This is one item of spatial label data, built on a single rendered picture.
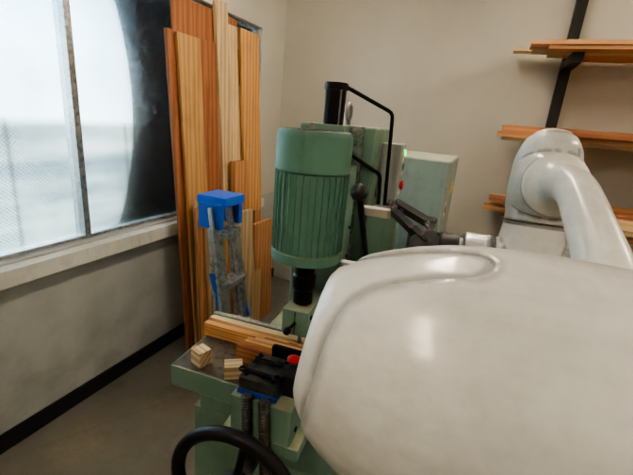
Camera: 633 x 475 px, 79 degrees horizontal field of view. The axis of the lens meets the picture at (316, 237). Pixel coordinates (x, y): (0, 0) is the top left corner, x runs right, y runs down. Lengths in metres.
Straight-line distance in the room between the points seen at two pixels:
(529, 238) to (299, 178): 0.46
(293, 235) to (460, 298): 0.72
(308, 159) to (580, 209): 0.49
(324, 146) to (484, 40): 2.46
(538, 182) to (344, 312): 0.56
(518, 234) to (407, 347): 0.60
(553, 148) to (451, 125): 2.40
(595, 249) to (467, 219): 2.68
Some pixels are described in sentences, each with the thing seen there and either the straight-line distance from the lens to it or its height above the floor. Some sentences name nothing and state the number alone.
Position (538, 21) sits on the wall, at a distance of 3.21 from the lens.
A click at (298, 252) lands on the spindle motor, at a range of 0.87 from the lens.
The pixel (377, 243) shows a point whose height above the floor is 1.21.
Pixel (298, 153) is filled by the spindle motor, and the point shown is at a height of 1.46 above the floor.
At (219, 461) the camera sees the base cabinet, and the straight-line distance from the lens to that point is 1.20.
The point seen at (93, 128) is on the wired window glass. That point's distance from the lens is 2.26.
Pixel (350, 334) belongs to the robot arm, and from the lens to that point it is 0.18.
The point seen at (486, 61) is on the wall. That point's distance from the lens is 3.16.
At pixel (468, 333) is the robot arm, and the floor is 1.45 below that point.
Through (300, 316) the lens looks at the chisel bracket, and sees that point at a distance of 0.98.
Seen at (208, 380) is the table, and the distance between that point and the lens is 1.05.
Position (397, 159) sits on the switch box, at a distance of 1.14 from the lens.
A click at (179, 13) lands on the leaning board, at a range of 2.52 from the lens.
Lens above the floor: 1.53
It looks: 17 degrees down
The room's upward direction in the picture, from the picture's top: 5 degrees clockwise
